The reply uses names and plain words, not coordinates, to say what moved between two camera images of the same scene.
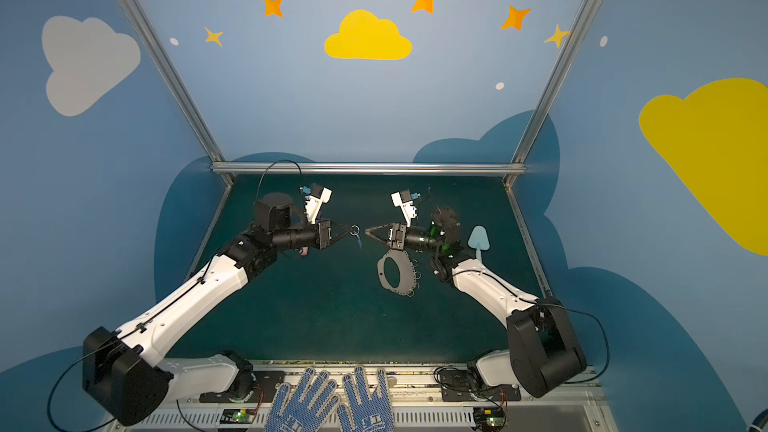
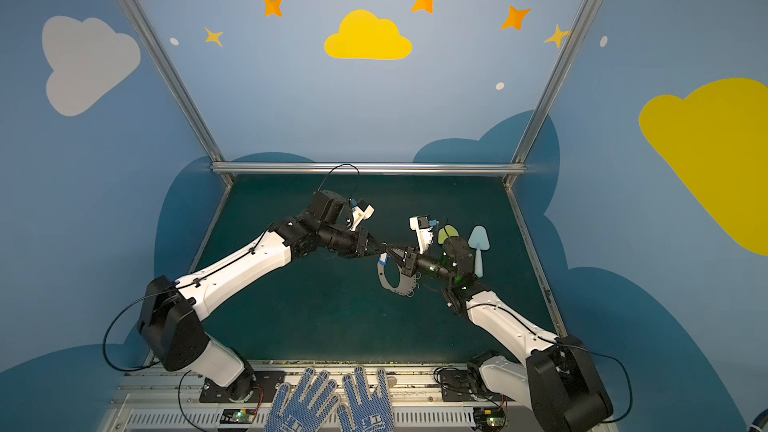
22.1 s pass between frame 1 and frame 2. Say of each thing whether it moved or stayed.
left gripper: moved
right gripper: moved
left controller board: stayed
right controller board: stayed
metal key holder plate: stayed
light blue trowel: stayed
